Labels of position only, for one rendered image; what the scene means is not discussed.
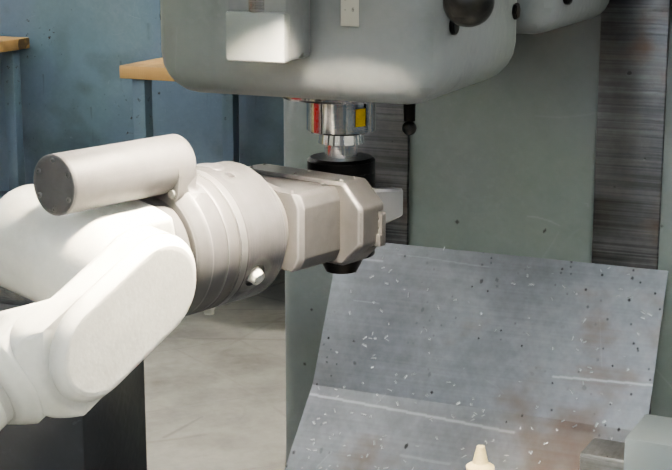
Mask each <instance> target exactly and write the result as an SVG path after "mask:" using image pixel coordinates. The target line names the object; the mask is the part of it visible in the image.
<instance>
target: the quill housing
mask: <svg viewBox="0 0 672 470"><path fill-rule="evenodd" d="M520 10H521V9H520V5H519V3H517V0H495V4H494V9H493V11H492V14H491V15H490V17H489V18H488V19H487V20H486V21H485V22H483V23H482V24H480V25H478V26H475V27H461V26H459V25H456V24H455V23H453V22H452V21H451V20H450V19H449V18H448V17H447V15H446V13H445V11H444V8H443V0H310V54H309V56H307V57H305V58H301V59H296V60H292V61H290V62H287V63H267V62H246V61H229V60H227V57H226V12H227V11H229V0H160V20H161V52H162V57H163V62H164V66H165V68H166V70H167V72H168V73H169V75H170V76H171V77H172V78H173V79H174V80H175V81H176V82H177V83H178V84H180V85H181V86H183V87H184V88H186V89H188V90H192V91H196V92H204V93H221V94H238V95H255V96H272V97H289V98H306V99H323V100H340V101H357V102H374V103H391V104H416V103H422V102H425V101H427V100H430V99H433V98H436V97H439V96H442V95H444V94H447V93H450V92H453V91H456V90H458V89H461V88H464V87H467V86H470V85H472V84H475V83H478V82H481V81H484V80H486V79H489V78H491V77H493V76H495V75H497V74H498V73H499V72H500V71H501V70H502V69H503V68H504V67H506V66H507V64H508V63H509V61H510V59H511V58H512V56H513V54H514V48H515V43H516V19H518V18H519V17H520Z"/></svg>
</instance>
